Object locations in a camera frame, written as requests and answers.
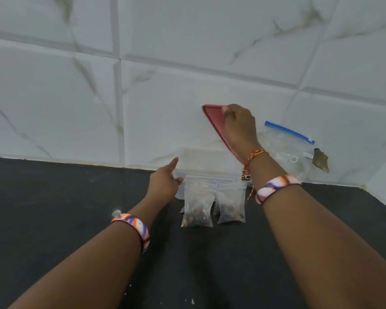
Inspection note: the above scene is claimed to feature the person's left hand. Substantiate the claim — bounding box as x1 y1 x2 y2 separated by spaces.
146 157 184 206

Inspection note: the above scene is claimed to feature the person's right hand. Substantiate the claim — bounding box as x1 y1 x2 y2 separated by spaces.
221 103 263 161

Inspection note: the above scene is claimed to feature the red-lidded clear plastic container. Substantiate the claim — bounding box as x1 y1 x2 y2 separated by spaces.
173 147 246 200

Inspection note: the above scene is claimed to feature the large clear blue-zip bag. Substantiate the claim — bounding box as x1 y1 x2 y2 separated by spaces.
256 121 316 183

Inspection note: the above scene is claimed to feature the person's right forearm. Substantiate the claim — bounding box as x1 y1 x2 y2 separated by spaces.
244 151 386 309

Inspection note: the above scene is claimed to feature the person's left forearm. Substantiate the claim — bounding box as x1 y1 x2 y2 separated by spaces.
8 193 178 309

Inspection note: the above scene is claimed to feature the orange purple white bangle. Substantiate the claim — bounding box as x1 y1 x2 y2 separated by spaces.
111 213 151 254
255 174 302 206

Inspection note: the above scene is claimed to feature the red yellow thread bracelet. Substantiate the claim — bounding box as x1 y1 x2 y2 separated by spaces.
241 148 269 202

